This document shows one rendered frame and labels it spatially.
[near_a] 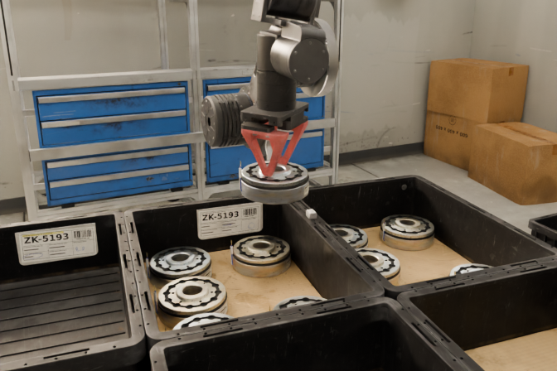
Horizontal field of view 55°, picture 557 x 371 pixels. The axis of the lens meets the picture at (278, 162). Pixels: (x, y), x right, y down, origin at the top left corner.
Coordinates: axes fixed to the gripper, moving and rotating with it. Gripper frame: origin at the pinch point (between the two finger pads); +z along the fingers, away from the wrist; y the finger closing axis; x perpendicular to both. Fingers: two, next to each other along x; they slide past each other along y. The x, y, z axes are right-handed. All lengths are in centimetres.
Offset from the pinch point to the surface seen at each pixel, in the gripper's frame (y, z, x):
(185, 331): -27.6, 10.5, -2.6
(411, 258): 20.0, 21.2, -18.5
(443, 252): 25.0, 21.1, -23.4
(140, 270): -18.7, 11.3, 11.1
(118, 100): 126, 32, 145
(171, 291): -12.5, 18.2, 10.9
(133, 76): 131, 21, 139
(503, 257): 18.3, 16.0, -33.5
